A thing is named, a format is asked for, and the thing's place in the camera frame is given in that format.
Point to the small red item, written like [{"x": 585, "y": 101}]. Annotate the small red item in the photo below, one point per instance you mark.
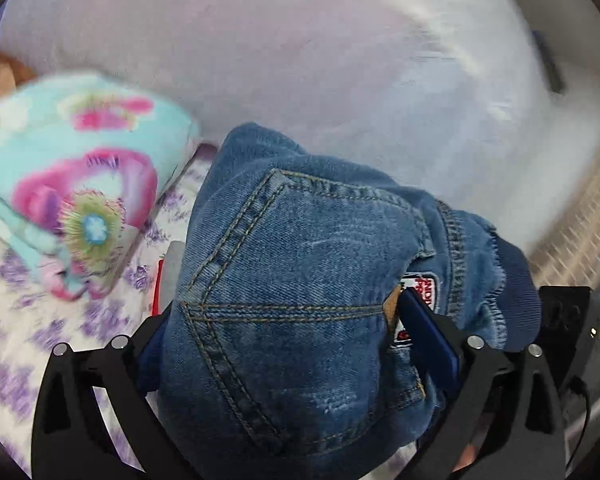
[{"x": 156, "y": 290}]

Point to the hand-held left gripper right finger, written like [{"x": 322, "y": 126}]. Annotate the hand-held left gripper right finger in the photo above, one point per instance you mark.
[{"x": 430, "y": 340}]

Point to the turquoise pink floral blanket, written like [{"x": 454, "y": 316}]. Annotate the turquoise pink floral blanket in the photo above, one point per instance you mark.
[{"x": 55, "y": 135}]

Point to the white lace cover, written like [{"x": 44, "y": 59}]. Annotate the white lace cover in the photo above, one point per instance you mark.
[{"x": 305, "y": 50}]

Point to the small dark object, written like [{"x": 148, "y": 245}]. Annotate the small dark object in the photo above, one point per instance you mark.
[{"x": 550, "y": 65}]

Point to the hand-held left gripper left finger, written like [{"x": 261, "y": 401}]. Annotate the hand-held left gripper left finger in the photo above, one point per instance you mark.
[{"x": 150, "y": 360}]

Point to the purple floral bedspread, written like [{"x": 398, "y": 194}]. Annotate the purple floral bedspread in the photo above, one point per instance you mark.
[{"x": 10, "y": 320}]

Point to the blue denim pants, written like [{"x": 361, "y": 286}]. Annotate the blue denim pants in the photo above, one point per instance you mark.
[{"x": 290, "y": 260}]

